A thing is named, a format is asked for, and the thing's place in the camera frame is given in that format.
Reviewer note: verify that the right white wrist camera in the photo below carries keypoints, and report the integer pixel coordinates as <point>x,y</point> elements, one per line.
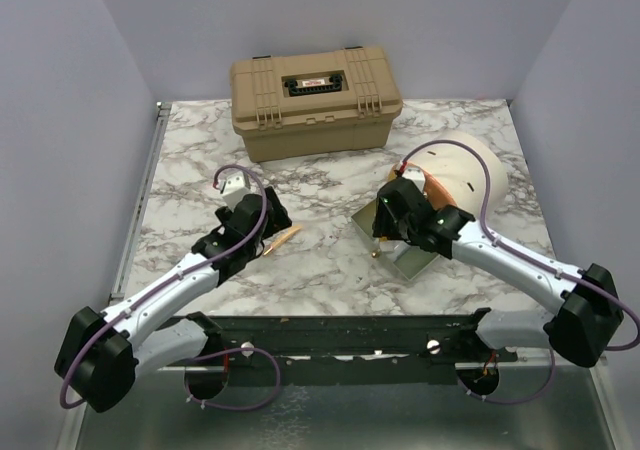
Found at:
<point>416,176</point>

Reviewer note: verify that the beige concealer tube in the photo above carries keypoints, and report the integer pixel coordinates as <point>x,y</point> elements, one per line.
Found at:
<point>282,239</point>

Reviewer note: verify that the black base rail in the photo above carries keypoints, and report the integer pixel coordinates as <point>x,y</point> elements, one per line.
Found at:
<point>343,350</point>

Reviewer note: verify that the tan plastic toolbox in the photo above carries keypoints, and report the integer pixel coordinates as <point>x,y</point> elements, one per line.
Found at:
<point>290,106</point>

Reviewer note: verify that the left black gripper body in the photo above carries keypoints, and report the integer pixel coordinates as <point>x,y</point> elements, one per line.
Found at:
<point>278,219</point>

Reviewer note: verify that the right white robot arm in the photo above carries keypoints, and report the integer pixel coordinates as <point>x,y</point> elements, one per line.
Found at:
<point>578,313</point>

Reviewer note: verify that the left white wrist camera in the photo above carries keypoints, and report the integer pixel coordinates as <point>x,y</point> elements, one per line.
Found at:
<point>234,189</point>

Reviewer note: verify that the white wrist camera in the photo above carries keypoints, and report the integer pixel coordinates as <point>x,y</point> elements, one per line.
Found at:
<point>416,176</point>
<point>234,189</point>

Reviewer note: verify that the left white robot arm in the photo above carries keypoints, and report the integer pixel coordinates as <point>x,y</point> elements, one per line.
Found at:
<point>104,352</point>

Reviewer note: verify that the white round makeup organizer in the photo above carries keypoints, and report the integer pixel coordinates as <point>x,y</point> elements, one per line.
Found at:
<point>453,176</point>

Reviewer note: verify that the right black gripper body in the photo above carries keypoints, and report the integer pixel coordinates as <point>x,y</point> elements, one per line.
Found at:
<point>386,224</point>

